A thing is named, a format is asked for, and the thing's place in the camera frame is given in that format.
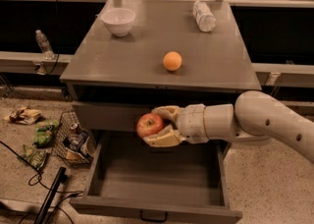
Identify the upright plastic water bottle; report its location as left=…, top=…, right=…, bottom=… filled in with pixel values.
left=35, top=29, right=55, bottom=60

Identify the black bar on floor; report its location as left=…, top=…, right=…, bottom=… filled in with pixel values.
left=33, top=167, right=66, bottom=224

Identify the closed top grey drawer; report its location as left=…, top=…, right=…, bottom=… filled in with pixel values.
left=72, top=100, right=250, bottom=140

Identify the red apple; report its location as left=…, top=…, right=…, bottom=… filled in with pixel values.
left=136, top=113, right=165, bottom=139

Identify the grey drawer cabinet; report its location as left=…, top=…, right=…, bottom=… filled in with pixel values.
left=59, top=0, right=263, bottom=150

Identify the brown snack bag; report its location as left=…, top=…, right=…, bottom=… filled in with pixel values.
left=4, top=107, right=41, bottom=125

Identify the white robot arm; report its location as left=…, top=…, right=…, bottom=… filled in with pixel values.
left=143, top=91, right=314, bottom=162

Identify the white bowl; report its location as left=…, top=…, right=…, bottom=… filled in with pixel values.
left=100, top=8, right=135, bottom=36

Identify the soda can in basket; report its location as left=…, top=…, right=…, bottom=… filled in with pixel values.
left=70, top=123, right=80, bottom=134

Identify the orange fruit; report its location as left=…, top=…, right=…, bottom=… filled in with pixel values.
left=163, top=51, right=183, bottom=72

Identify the green chip bag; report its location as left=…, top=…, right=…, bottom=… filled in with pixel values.
left=33, top=120, right=60, bottom=147
left=21, top=144, right=47, bottom=171

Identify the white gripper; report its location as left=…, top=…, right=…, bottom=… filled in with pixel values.
left=143, top=104, right=208, bottom=147

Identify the green chip bag lower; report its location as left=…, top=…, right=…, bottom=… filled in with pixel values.
left=21, top=144, right=47, bottom=171

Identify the wire mesh basket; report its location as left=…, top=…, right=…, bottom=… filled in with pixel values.
left=52, top=111, right=96, bottom=167

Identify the green chip bag upper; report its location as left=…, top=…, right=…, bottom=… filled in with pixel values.
left=33, top=120, right=60, bottom=147

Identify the open bottom grey drawer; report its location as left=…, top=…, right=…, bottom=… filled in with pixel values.
left=70, top=131, right=242, bottom=224

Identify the clear plastic water bottle lying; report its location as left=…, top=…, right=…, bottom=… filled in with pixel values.
left=193, top=1, right=216, bottom=32

